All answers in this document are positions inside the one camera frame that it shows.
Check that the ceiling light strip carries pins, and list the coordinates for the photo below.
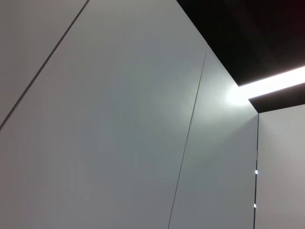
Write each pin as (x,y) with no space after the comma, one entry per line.
(274,81)

